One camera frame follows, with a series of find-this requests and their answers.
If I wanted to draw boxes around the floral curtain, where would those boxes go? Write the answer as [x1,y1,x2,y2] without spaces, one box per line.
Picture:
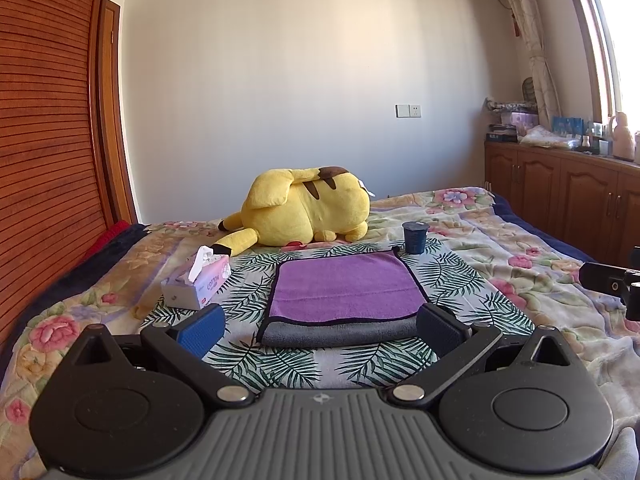
[508,0,560,129]

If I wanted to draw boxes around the white wall switch plate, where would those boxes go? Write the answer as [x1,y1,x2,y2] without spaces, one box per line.
[395,104,421,118]

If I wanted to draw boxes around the dark blue cup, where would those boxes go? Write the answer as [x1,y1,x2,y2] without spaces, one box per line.
[402,221,428,255]

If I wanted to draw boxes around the dark blue bed sheet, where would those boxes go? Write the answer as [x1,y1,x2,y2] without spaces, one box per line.
[494,195,597,263]

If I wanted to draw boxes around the purple and grey towel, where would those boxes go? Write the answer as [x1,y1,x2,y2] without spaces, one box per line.
[256,250,427,349]

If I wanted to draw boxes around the palm leaf print cloth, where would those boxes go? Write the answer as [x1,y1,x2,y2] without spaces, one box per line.
[139,242,536,390]

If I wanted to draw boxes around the wooden cabinet row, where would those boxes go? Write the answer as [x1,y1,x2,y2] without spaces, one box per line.
[485,142,639,266]

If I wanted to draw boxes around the pink bottle on sill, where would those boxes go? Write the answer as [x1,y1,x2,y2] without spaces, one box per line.
[611,112,636,162]

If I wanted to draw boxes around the clutter boxes on cabinet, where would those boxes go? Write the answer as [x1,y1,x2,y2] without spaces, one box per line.
[484,77,613,156]

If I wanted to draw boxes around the red blanket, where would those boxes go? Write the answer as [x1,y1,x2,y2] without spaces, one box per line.
[84,220,131,259]

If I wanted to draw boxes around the white pink tissue box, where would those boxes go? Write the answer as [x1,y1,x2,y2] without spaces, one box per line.
[160,246,231,310]

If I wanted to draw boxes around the wooden room door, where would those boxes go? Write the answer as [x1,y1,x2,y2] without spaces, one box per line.
[98,0,137,223]

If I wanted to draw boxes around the yellow pikachu plush toy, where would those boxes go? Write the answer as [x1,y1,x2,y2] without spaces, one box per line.
[213,166,373,257]

